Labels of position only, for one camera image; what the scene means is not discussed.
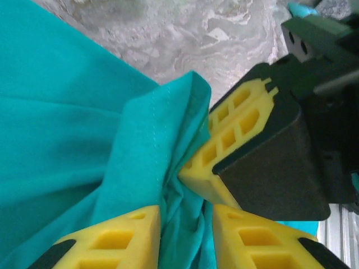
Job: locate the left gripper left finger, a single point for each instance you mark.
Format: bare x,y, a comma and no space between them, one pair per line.
117,241

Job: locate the teal t-shirt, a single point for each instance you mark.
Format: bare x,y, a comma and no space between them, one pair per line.
70,126

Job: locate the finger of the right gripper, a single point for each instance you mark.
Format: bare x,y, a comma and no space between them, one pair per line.
244,92
275,173

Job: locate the aluminium rail frame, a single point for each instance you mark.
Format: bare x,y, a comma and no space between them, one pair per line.
336,238

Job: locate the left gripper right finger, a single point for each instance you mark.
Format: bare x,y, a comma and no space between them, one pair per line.
266,246

